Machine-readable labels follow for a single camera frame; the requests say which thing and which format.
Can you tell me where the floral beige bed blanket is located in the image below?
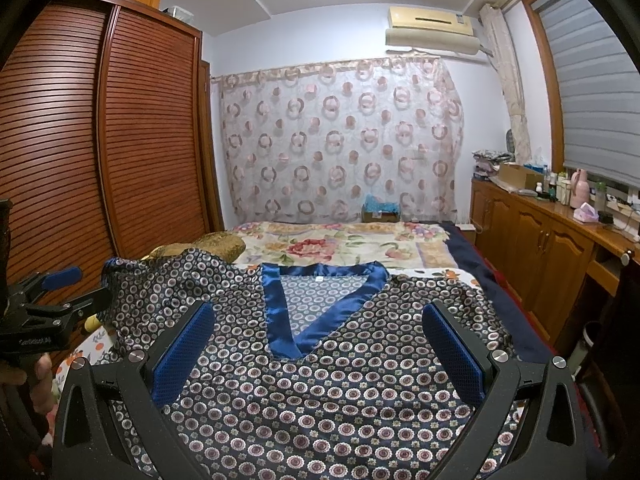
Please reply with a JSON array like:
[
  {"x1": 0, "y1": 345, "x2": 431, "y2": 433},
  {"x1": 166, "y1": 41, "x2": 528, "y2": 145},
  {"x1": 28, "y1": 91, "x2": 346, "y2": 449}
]
[{"x1": 232, "y1": 221, "x2": 458, "y2": 269}]

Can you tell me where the navy patterned silk shirt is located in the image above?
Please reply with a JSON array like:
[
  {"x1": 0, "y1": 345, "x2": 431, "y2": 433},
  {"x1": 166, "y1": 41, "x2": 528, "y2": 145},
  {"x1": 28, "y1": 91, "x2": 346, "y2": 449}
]
[{"x1": 102, "y1": 249, "x2": 513, "y2": 479}]

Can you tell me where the person left hand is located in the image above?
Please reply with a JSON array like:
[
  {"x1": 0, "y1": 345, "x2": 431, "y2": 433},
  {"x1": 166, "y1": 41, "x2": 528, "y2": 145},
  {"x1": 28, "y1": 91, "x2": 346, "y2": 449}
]
[{"x1": 1, "y1": 353, "x2": 54, "y2": 414}]

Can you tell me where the pink tissue pack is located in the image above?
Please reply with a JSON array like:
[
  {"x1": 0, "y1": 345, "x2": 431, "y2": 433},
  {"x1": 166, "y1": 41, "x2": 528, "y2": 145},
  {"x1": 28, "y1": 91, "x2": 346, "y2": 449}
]
[{"x1": 574, "y1": 202, "x2": 599, "y2": 223}]

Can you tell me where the wooden sideboard cabinet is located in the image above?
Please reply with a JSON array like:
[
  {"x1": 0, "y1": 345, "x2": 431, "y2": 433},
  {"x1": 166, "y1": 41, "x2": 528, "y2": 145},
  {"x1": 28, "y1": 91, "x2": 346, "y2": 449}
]
[{"x1": 470, "y1": 180, "x2": 639, "y2": 349}]

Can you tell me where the beige wall air conditioner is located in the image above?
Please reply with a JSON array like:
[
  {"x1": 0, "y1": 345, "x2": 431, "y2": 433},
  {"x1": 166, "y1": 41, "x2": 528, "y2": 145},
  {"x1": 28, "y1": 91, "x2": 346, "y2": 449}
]
[{"x1": 385, "y1": 6, "x2": 480, "y2": 55}]

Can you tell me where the navy blue bed sheet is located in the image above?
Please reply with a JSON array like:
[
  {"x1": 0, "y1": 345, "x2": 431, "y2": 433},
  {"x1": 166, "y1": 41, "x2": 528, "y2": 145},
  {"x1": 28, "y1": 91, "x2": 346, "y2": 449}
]
[{"x1": 439, "y1": 222, "x2": 553, "y2": 363}]

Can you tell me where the pink thermos jug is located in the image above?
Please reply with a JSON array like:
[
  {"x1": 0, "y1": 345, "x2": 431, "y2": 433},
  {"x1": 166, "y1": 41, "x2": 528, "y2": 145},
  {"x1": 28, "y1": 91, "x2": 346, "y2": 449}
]
[{"x1": 570, "y1": 168, "x2": 590, "y2": 209}]

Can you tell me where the cardboard box on sideboard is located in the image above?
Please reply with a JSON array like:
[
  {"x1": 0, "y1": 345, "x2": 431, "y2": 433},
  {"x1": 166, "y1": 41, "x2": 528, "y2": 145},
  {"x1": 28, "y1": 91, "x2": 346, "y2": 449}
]
[{"x1": 497, "y1": 162, "x2": 544, "y2": 191}]

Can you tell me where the box with blue items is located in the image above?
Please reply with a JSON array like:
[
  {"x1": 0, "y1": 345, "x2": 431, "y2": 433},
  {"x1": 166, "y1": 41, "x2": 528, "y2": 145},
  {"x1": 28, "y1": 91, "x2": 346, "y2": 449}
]
[{"x1": 360, "y1": 194, "x2": 401, "y2": 223}]

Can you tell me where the pink circle pattern curtain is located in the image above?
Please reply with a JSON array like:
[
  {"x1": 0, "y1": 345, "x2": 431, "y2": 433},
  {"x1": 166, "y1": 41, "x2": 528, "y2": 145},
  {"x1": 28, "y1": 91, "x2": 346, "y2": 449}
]
[{"x1": 218, "y1": 56, "x2": 464, "y2": 223}]

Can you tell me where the grey window roller blind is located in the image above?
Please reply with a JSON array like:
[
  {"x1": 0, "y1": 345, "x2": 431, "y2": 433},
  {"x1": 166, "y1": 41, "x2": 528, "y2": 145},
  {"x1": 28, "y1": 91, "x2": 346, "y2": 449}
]
[{"x1": 530, "y1": 0, "x2": 639, "y2": 188}]

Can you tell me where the brown louvered wooden wardrobe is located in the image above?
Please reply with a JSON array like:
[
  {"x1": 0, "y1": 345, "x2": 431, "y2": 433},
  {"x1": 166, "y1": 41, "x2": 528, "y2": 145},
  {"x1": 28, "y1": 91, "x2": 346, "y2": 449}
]
[{"x1": 1, "y1": 0, "x2": 224, "y2": 301}]

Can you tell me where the beige side curtain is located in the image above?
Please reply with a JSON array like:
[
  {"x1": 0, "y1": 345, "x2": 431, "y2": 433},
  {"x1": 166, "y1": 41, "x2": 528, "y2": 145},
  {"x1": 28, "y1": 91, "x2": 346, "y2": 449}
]
[{"x1": 480, "y1": 3, "x2": 532, "y2": 165}]

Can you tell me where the orange fruit print blanket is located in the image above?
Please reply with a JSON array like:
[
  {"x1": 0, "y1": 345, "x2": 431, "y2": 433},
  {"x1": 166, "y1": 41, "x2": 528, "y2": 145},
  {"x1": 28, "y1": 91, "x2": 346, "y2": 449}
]
[{"x1": 52, "y1": 326, "x2": 119, "y2": 403}]

